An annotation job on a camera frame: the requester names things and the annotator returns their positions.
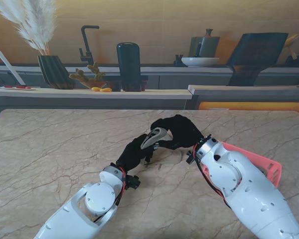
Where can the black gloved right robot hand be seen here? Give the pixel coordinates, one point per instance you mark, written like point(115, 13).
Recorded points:
point(187, 132)

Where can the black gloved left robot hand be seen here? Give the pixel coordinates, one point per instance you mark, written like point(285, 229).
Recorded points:
point(134, 154)

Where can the beige woven belt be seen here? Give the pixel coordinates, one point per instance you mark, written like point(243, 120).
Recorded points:
point(265, 171)
point(154, 137)

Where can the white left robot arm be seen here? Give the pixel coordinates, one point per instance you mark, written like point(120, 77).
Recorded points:
point(89, 196)

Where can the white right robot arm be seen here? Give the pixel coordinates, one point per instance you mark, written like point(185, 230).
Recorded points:
point(244, 179)

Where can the pink plastic storage basket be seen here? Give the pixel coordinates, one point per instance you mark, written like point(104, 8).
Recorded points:
point(269, 161)

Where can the white speckled bowl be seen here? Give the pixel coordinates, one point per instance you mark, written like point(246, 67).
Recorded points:
point(199, 61)

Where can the small black figurine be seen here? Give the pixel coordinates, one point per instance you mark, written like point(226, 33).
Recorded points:
point(178, 61)

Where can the yellow lemons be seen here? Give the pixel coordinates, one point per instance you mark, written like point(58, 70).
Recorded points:
point(102, 89)

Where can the grey lidded pot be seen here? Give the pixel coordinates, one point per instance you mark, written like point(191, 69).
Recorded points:
point(206, 46)

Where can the tall black appliance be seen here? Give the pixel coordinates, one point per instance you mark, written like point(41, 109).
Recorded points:
point(128, 64)

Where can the green cactus plant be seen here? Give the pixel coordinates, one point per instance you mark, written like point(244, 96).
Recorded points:
point(89, 74)

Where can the dark angular stand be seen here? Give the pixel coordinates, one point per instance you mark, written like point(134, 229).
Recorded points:
point(256, 57)

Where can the dark ribbed vase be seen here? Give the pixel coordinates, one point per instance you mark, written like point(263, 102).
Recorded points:
point(54, 72)

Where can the black kitchen faucet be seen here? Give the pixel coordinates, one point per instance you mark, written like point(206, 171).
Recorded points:
point(86, 44)

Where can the small dark container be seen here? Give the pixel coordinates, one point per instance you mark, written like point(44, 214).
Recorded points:
point(297, 61)

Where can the plate with red food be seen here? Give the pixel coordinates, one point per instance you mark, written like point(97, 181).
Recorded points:
point(17, 87)

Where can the yellow wooden utensil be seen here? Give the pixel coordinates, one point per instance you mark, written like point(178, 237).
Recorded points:
point(290, 41)

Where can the white leaning board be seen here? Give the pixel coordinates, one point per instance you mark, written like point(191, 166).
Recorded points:
point(10, 67)

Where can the white pampas grass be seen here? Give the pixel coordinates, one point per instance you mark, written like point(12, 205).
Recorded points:
point(32, 22)

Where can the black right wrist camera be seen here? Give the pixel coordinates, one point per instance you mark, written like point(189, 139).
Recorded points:
point(190, 157)

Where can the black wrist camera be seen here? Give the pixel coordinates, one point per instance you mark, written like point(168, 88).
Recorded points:
point(190, 157)
point(133, 182)

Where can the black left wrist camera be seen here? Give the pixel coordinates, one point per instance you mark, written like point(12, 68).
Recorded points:
point(133, 182)

